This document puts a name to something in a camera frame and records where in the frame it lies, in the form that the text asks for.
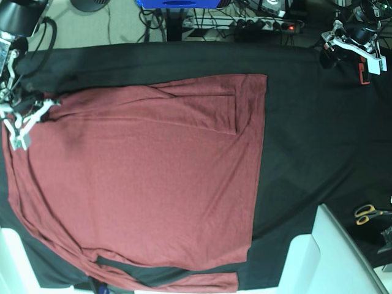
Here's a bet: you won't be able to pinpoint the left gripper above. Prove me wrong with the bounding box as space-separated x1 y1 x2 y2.
319 20 387 74

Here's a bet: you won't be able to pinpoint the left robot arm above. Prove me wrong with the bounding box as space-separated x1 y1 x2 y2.
320 1 391 76

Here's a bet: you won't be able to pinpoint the black table cloth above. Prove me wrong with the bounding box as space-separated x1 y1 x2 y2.
1 42 391 292

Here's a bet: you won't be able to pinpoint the maroon long-sleeve T-shirt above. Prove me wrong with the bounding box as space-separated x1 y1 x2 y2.
2 74 267 293

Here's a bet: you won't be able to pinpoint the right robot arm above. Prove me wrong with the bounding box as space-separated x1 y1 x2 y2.
1 1 60 150

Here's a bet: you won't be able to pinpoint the orange black clamp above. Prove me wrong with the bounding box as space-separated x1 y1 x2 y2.
358 56 371 85

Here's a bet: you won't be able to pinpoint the white power strip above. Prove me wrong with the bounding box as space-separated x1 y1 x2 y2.
183 15 304 34

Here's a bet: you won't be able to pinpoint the yellow handled scissors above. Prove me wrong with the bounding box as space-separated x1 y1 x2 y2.
354 204 391 225

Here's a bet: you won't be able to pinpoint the black table leg post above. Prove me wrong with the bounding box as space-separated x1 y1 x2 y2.
164 9 187 42

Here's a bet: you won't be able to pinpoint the blue orange clamp bottom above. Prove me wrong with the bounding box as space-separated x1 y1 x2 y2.
89 279 111 294

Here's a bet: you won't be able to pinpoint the blue plastic bin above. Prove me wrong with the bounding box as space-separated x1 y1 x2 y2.
136 0 220 9

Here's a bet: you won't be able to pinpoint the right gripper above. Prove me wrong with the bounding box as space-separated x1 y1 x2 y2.
1 88 60 150

